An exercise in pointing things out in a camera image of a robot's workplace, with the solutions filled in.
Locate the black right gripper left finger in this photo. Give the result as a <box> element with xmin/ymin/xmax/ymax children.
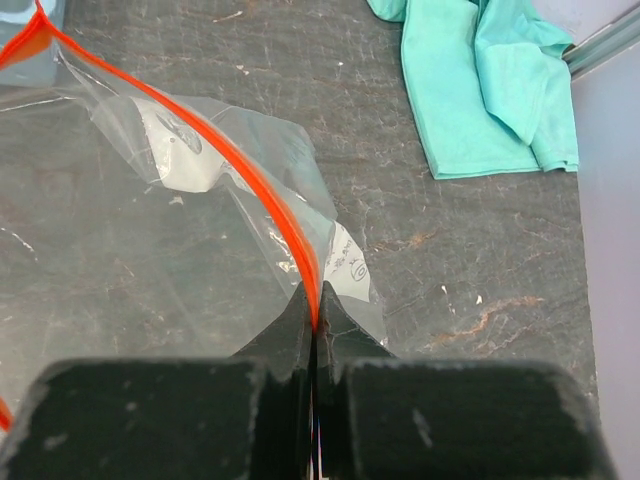
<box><xmin>1</xmin><ymin>287</ymin><xmax>313</xmax><ymax>479</ymax></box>

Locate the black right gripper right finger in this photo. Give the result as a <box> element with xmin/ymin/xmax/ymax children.
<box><xmin>316</xmin><ymin>284</ymin><xmax>617</xmax><ymax>479</ymax></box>

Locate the clear orange zip bag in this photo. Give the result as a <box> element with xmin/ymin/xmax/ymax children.
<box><xmin>1</xmin><ymin>26</ymin><xmax>387</xmax><ymax>430</ymax></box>

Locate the light blue plastic basket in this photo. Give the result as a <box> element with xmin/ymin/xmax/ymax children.
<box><xmin>1</xmin><ymin>0</ymin><xmax>65</xmax><ymax>87</ymax></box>

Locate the teal cloth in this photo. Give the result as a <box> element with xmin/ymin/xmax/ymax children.
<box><xmin>369</xmin><ymin>1</ymin><xmax>579</xmax><ymax>180</ymax></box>

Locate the aluminium frame rail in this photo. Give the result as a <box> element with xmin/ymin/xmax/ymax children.
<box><xmin>563</xmin><ymin>4</ymin><xmax>639</xmax><ymax>80</ymax></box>

